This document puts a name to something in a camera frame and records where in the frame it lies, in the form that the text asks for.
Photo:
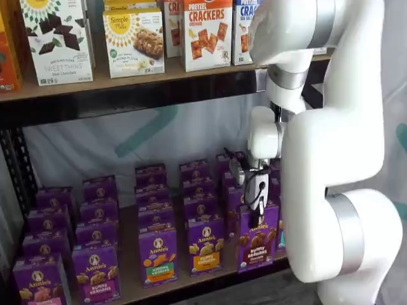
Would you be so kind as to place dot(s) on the translucent white plastic sheet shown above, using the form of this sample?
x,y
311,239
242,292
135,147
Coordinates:
x,y
79,149

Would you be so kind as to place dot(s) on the wooden shelf board with purple boxes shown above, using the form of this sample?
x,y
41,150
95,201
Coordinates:
x,y
127,254

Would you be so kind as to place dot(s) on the purple box pink patch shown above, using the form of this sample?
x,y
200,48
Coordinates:
x,y
38,282

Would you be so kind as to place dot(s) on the purple box green patch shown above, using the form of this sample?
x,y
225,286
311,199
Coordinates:
x,y
157,254

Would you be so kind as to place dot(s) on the wooden shelf board with cracker boxes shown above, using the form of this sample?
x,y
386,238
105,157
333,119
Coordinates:
x,y
143,84

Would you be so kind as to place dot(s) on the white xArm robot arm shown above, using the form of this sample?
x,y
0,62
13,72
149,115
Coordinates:
x,y
334,143

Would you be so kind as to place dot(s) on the purple box brown patch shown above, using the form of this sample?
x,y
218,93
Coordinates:
x,y
257,248

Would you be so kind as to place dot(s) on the black metal shelf rack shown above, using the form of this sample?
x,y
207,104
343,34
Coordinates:
x,y
127,105

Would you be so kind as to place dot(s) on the teal tape strip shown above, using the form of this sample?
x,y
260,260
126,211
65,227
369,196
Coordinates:
x,y
143,133

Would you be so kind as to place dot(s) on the yellow Simple Mills bar box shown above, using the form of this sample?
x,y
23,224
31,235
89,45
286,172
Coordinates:
x,y
127,4
133,47

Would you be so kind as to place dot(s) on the orange Simple Mills box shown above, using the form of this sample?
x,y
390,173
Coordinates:
x,y
8,63

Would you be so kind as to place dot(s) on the purple box teal patch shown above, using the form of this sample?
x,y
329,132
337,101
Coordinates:
x,y
281,241

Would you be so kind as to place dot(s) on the purple box magenta patch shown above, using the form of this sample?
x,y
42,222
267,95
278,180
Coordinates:
x,y
95,270

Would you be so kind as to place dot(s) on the pretzel crackers cheddar box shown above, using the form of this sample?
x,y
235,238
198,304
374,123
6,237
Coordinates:
x,y
206,38
173,31

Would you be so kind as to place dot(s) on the purple box yellow patch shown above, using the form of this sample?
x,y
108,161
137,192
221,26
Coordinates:
x,y
205,244

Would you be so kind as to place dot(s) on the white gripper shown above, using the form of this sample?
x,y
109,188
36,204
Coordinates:
x,y
259,190

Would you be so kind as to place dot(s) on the white Sweet Thins box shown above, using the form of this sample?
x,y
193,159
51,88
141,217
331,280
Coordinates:
x,y
57,47

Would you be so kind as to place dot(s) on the blue pretzel crackers sea salt box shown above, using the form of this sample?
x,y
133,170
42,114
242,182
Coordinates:
x,y
241,38

